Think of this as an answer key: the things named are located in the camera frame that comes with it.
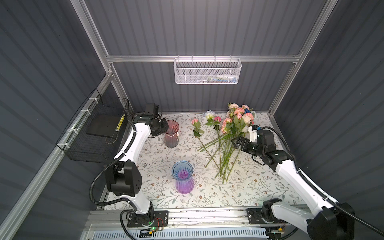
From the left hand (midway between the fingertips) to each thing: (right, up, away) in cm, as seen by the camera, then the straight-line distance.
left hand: (166, 128), depth 86 cm
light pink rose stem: (+18, -4, +19) cm, 26 cm away
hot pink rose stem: (+33, +3, +26) cm, 42 cm away
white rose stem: (+28, +10, +26) cm, 39 cm away
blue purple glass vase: (+11, -21, -15) cm, 28 cm away
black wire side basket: (-33, -3, -13) cm, 35 cm away
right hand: (+41, -8, -6) cm, 42 cm away
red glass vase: (+3, -5, +2) cm, 6 cm away
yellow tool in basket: (-23, +3, -9) cm, 25 cm away
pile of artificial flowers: (+47, +7, +16) cm, 50 cm away
